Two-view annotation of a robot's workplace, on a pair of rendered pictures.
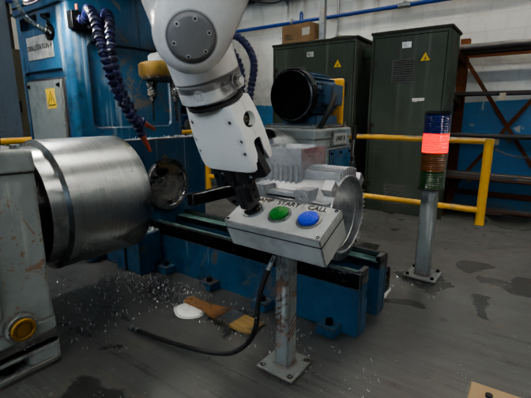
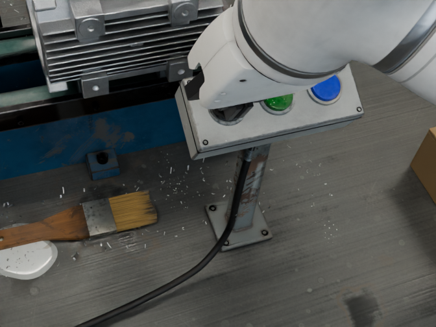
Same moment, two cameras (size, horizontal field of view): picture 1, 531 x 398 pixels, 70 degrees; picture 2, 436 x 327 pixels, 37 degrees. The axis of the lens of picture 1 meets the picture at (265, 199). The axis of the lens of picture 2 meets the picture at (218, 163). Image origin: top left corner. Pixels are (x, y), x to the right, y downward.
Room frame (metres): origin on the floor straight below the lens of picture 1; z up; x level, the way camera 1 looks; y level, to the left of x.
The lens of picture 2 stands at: (0.38, 0.38, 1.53)
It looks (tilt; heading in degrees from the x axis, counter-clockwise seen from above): 54 degrees down; 297
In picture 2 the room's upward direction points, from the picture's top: 8 degrees clockwise
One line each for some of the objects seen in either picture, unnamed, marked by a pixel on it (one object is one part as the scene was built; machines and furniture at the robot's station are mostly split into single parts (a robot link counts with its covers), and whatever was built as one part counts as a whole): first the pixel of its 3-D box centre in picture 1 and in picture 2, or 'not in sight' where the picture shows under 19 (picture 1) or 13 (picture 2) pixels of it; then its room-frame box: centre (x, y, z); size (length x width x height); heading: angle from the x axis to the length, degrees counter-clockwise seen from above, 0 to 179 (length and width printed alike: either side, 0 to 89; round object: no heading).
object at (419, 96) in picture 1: (408, 137); not in sight; (3.86, -1.44, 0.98); 0.72 x 0.49 x 1.96; 55
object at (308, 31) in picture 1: (303, 36); not in sight; (4.62, -0.43, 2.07); 0.40 x 0.30 x 0.21; 47
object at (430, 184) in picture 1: (431, 179); not in sight; (0.92, -0.41, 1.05); 0.06 x 0.06 x 0.04
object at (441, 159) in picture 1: (433, 161); not in sight; (0.92, -0.41, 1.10); 0.06 x 0.06 x 0.04
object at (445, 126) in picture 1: (437, 123); not in sight; (0.92, -0.41, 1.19); 0.06 x 0.06 x 0.04
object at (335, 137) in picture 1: (304, 171); not in sight; (1.48, -0.15, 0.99); 0.35 x 0.31 x 0.37; 143
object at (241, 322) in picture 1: (220, 313); (74, 223); (0.72, 0.09, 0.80); 0.21 x 0.05 x 0.01; 53
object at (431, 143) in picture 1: (434, 142); not in sight; (0.92, -0.41, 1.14); 0.06 x 0.06 x 0.04
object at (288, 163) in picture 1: (289, 162); not in sight; (0.81, -0.05, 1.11); 0.12 x 0.11 x 0.07; 53
